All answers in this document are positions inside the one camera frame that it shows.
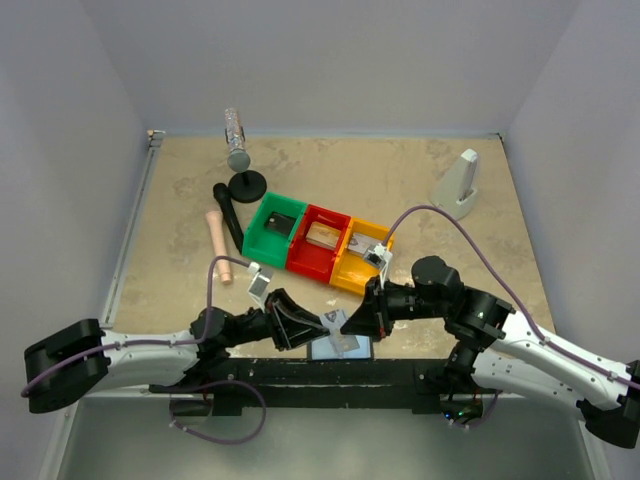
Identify black VIP card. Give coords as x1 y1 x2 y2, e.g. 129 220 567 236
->
264 211 297 237

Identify black leather card holder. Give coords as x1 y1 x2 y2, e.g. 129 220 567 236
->
307 336 374 361

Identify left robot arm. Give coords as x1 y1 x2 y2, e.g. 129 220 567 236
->
21 289 329 414

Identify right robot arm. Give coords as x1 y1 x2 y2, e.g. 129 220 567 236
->
341 256 639 449

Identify silver cards in yellow bin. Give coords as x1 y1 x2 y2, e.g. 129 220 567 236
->
347 232 378 256

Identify gold cards in red bin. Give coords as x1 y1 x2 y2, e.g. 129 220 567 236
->
305 222 341 250

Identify yellow plastic bin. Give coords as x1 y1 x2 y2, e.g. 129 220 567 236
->
329 217 390 297

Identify red plastic bin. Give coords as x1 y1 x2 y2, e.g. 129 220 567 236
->
286 204 351 283

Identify green plastic bin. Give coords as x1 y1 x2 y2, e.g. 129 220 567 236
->
242 192 308 268

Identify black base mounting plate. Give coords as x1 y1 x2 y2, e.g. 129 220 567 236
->
150 358 493 416

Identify pink cylinder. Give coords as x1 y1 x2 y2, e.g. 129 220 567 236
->
205 210 233 285

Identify white wedge stand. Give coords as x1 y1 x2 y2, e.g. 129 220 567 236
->
430 149 480 220

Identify glitter tube on black stand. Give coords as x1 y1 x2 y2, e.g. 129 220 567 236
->
224 107 267 204

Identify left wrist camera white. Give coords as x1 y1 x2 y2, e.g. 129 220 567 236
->
247 262 273 309

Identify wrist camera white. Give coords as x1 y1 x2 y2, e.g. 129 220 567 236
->
363 243 393 285
247 262 273 309

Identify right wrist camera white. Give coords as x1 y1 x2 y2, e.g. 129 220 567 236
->
363 243 393 285

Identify black bin handle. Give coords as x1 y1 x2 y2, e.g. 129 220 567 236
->
212 182 244 250

